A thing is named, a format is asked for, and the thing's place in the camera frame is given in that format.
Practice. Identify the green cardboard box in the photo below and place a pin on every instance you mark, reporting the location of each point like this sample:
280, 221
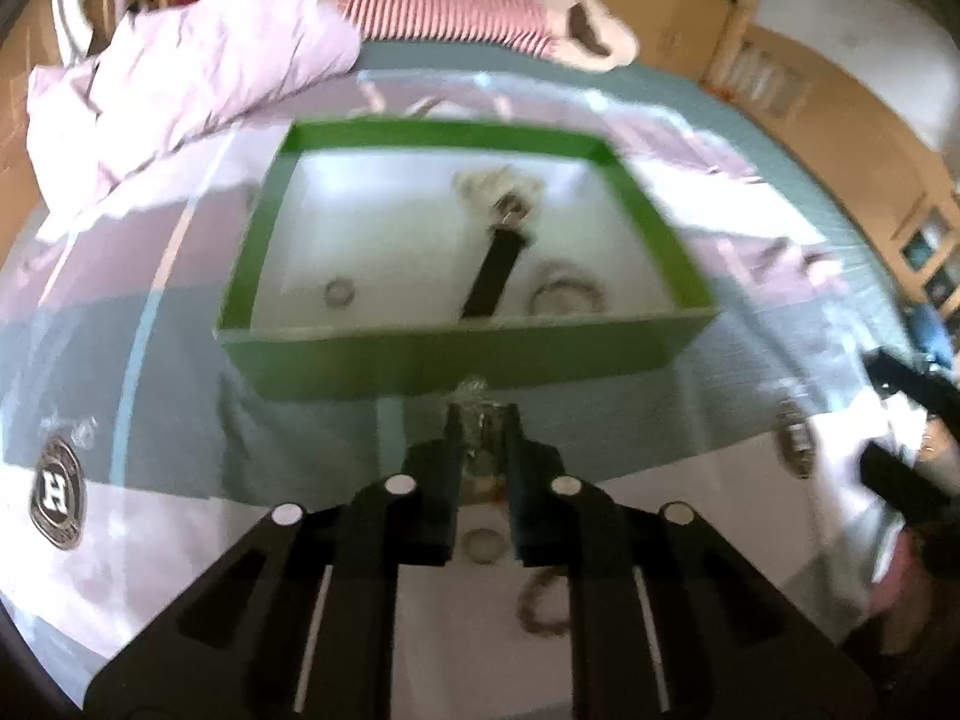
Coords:
450, 360

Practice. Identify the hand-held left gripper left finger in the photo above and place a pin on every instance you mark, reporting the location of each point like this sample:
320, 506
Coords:
442, 495

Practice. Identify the pink quilt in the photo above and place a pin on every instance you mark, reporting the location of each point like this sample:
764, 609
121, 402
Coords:
187, 67

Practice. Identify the grey white garment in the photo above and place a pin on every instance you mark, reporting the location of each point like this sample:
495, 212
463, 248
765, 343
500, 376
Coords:
82, 0

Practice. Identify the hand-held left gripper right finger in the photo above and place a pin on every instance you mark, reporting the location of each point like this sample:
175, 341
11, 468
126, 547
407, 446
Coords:
529, 510

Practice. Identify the black wrist watch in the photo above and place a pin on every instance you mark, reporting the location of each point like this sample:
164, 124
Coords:
491, 270

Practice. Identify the blue plush toy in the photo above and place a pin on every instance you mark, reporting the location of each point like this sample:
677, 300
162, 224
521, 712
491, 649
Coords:
930, 330

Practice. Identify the small silvery brooch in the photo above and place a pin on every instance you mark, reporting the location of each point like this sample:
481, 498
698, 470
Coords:
476, 412

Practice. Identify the plaid printed bedsheet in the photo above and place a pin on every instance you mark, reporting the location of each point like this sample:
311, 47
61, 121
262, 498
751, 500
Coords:
150, 360

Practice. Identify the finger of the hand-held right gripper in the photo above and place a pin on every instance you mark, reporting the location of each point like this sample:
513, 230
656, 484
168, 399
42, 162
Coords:
911, 386
904, 484

